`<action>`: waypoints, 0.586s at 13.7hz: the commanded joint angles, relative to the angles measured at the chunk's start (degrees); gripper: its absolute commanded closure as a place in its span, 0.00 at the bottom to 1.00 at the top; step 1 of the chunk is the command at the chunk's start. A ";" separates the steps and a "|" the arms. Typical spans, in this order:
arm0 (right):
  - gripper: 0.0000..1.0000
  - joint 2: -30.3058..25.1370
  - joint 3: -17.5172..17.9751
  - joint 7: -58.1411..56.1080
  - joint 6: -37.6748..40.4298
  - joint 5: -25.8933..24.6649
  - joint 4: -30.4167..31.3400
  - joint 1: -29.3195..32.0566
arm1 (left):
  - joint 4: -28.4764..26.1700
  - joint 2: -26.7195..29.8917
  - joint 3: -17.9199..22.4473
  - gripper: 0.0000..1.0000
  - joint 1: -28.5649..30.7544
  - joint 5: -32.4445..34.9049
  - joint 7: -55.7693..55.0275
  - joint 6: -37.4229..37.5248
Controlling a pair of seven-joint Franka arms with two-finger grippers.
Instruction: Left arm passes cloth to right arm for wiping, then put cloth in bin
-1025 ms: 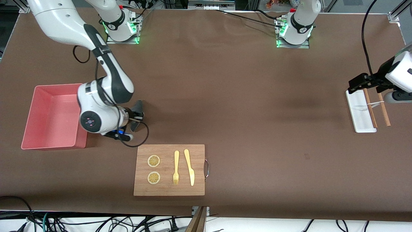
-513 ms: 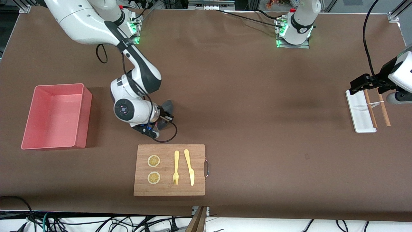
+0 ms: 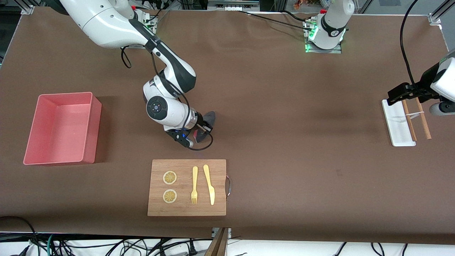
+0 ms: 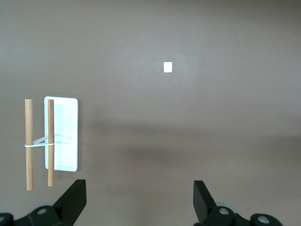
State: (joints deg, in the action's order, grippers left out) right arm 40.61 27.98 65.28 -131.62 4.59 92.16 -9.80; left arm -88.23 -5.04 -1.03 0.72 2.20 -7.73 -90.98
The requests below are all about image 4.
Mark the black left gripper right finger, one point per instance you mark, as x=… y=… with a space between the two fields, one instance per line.
x=211 y=216

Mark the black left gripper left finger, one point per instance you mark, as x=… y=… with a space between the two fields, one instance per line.
x=58 y=212

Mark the white rack tray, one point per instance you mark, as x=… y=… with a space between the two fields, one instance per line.
x=65 y=122

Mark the wooden chopsticks pair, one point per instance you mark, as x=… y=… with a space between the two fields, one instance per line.
x=51 y=117
x=29 y=117

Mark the white tape square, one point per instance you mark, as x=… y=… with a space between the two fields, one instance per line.
x=168 y=67

